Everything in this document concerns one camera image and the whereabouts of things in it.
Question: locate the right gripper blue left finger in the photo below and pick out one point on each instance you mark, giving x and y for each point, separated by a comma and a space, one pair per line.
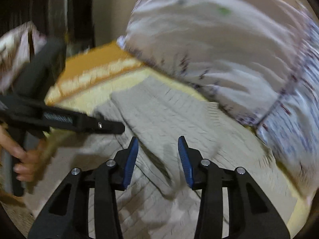
65, 215

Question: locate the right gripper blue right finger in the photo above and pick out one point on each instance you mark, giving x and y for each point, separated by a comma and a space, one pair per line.
251, 213

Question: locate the grey cable-knit sweater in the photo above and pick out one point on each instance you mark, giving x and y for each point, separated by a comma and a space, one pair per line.
158, 203

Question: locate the person's left hand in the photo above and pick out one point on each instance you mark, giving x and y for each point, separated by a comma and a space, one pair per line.
29, 160

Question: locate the yellow patterned bedspread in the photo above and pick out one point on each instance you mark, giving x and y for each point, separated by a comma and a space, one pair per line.
84, 91

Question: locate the white lavender print pillow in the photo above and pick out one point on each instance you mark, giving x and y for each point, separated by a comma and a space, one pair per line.
290, 129

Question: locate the pink floral pillow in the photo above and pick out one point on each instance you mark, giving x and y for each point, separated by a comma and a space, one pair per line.
239, 53

